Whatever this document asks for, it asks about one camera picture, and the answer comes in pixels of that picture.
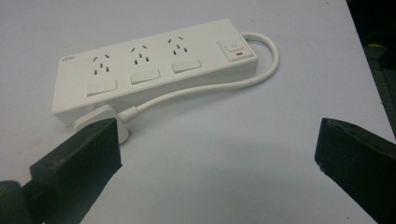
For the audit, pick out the white power plug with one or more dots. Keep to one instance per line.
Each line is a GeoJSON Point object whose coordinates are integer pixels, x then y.
{"type": "Point", "coordinates": [102, 116]}

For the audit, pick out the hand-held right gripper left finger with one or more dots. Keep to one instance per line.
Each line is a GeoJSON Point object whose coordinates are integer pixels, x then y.
{"type": "Point", "coordinates": [77, 161]}

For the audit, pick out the white power strip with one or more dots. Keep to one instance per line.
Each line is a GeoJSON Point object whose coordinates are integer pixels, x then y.
{"type": "Point", "coordinates": [149, 68]}

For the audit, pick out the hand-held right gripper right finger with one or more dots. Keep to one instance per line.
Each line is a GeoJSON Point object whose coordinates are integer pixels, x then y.
{"type": "Point", "coordinates": [358, 161]}

